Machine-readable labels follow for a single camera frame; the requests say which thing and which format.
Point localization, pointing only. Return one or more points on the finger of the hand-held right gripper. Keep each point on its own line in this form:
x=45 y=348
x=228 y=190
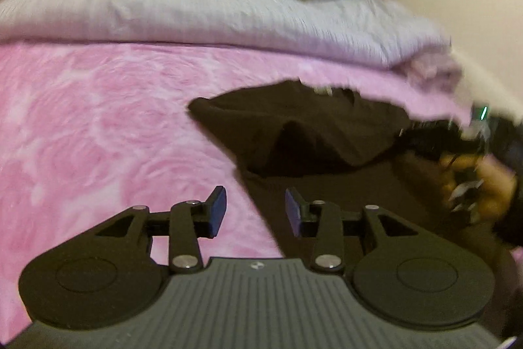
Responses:
x=421 y=140

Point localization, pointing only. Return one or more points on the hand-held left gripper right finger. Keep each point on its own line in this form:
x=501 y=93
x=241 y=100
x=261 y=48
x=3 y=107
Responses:
x=292 y=210

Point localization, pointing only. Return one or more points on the dark brown shirt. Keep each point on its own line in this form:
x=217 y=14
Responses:
x=327 y=128

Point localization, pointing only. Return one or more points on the pink folded cloth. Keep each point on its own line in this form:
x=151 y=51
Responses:
x=433 y=75

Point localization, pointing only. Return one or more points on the pink floral blanket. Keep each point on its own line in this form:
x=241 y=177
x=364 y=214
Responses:
x=102 y=128

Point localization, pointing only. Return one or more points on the white striped duvet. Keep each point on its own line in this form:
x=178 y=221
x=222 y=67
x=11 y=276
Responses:
x=184 y=13

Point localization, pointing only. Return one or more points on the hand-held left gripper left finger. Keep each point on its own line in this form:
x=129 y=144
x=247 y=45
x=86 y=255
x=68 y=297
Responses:
x=218 y=210

